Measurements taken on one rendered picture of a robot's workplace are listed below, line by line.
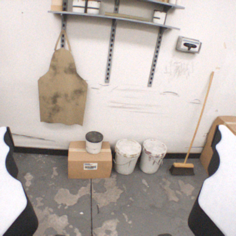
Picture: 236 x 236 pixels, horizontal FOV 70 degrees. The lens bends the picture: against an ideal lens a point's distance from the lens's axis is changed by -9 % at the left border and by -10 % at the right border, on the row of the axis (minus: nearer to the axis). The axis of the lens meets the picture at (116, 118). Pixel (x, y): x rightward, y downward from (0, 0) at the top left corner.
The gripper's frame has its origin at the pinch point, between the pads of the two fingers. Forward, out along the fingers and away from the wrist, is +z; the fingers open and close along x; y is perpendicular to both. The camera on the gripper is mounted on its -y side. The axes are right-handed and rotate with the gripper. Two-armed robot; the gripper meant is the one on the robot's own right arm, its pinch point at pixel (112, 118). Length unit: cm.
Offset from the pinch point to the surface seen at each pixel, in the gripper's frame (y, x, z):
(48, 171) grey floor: 158, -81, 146
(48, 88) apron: 61, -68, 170
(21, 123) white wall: 107, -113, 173
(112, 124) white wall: 114, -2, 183
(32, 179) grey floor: 156, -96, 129
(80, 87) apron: 63, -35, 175
